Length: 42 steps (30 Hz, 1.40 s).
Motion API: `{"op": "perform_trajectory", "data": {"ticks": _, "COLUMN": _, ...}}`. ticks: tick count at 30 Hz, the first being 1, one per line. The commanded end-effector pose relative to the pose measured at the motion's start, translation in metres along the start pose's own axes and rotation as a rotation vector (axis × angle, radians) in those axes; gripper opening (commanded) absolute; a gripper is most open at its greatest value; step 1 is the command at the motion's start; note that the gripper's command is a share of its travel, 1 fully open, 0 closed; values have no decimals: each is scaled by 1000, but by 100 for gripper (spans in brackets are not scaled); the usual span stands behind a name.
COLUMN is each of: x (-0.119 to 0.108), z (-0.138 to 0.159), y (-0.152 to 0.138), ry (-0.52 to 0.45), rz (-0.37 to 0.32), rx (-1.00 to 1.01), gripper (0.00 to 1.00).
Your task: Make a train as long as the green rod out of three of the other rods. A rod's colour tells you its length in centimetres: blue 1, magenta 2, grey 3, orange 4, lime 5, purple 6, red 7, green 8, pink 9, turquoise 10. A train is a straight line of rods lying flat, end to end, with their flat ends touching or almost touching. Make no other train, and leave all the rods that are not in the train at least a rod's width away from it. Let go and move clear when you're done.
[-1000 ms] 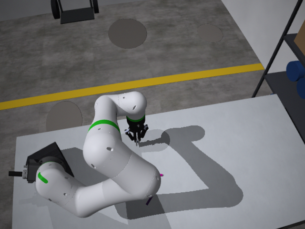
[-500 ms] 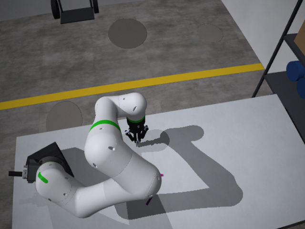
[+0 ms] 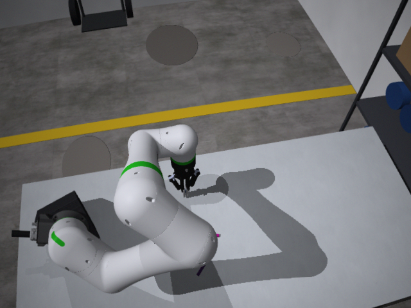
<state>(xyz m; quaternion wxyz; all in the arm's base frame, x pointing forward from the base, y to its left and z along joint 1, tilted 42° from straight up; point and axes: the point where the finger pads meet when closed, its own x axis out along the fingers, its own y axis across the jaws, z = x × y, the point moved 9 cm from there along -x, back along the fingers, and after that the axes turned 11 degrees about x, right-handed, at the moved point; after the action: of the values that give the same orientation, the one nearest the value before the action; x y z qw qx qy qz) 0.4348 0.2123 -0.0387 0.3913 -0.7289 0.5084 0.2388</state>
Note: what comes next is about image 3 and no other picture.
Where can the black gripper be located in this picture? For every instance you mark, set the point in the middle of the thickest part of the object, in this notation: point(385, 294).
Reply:
point(189, 182)

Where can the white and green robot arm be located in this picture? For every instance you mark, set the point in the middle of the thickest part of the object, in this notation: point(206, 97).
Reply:
point(142, 203)

